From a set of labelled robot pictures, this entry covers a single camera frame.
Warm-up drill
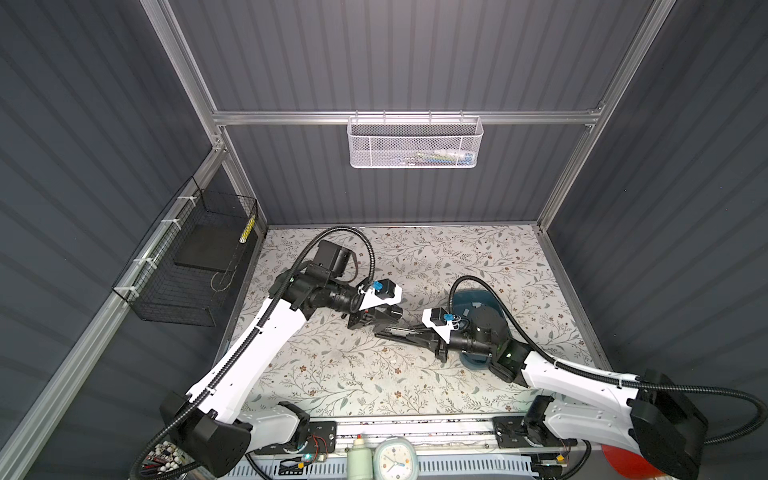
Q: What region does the mint analog clock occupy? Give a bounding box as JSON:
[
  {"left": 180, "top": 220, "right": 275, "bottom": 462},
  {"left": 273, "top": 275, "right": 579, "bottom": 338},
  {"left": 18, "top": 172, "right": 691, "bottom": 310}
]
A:
[{"left": 373, "top": 437, "right": 420, "bottom": 480}]

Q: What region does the pale green glue bottle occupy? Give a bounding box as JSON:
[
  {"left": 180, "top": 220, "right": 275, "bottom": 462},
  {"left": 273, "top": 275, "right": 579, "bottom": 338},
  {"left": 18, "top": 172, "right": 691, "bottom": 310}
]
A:
[{"left": 346, "top": 435, "right": 374, "bottom": 480}]

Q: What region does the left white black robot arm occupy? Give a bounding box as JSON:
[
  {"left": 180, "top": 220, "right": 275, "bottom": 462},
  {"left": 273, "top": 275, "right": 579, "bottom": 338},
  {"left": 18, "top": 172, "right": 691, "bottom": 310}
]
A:
[{"left": 129, "top": 226, "right": 402, "bottom": 479}]

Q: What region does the white wire mesh basket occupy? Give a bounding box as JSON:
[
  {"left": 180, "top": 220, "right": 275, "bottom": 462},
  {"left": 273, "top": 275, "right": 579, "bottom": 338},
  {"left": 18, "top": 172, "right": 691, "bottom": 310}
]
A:
[{"left": 346, "top": 113, "right": 484, "bottom": 169}]

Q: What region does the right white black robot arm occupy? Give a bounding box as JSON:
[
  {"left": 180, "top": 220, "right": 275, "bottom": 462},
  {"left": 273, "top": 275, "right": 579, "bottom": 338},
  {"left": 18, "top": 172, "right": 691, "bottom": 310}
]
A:
[{"left": 410, "top": 286, "right": 767, "bottom": 479}]

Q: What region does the clear cup of pens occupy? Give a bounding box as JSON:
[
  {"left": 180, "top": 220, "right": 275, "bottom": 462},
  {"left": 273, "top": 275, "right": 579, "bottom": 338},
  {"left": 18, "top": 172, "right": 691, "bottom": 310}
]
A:
[{"left": 139, "top": 441, "right": 193, "bottom": 479}]

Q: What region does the teal plastic tray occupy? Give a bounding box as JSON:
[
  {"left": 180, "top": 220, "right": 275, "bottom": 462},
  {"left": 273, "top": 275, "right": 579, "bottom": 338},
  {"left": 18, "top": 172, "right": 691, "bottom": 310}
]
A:
[{"left": 449, "top": 290, "right": 511, "bottom": 370}]

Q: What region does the yellow marker in basket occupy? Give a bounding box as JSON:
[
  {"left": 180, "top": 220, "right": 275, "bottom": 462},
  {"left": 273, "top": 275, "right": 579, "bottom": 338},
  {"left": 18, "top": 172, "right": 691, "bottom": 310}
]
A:
[{"left": 239, "top": 215, "right": 256, "bottom": 244}]

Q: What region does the red pencil cup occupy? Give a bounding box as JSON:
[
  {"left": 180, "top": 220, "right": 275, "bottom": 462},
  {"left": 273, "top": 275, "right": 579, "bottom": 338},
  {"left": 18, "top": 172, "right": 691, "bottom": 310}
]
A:
[{"left": 602, "top": 445, "right": 664, "bottom": 480}]

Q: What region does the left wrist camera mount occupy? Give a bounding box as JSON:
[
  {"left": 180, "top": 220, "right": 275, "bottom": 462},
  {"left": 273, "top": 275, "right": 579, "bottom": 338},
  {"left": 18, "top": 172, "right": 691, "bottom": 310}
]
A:
[{"left": 358, "top": 279, "right": 403, "bottom": 311}]

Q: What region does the black wire basket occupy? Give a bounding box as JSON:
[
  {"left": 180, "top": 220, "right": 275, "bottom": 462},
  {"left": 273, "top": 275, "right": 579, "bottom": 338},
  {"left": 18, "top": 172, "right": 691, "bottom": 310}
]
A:
[{"left": 113, "top": 178, "right": 259, "bottom": 327}]

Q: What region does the black notebook in basket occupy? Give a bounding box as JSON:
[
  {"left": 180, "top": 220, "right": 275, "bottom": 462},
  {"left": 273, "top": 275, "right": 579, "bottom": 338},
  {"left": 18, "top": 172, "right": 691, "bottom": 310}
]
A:
[{"left": 173, "top": 225, "right": 246, "bottom": 273}]

